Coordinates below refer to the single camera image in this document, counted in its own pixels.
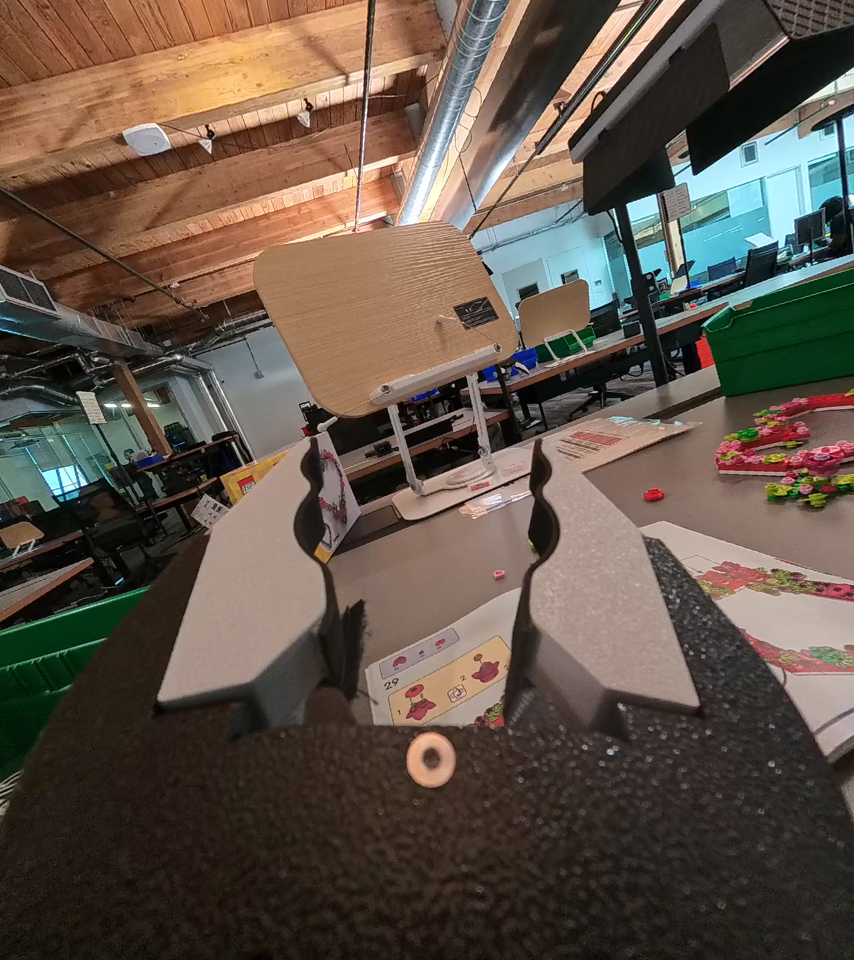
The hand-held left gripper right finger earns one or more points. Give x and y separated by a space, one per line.
599 600

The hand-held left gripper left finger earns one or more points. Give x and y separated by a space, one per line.
246 600

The large red brick heart section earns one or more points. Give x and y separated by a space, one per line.
742 463

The white pictogram leaflet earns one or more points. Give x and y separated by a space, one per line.
210 511

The yellow toy brick box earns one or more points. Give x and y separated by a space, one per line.
254 480

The small clear plastic bag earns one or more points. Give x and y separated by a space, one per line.
494 506

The clear bag with printed sheet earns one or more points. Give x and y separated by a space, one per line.
622 439

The green plastic bin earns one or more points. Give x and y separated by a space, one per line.
809 345
21 675

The white paper sign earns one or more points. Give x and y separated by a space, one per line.
92 408

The brick rose with green leaves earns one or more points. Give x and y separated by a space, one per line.
817 480

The small green bin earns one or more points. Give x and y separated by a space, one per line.
573 341

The orange traffic cone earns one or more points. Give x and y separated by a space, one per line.
704 352

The building instruction booklet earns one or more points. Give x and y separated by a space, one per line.
847 712

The large wooden book stand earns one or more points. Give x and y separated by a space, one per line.
367 315

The white ceiling access point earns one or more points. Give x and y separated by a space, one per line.
147 139

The black overhead light panel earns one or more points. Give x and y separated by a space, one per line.
772 112

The rectangular metal air duct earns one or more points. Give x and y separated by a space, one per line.
14 289

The silver round ventilation duct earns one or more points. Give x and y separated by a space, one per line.
457 90

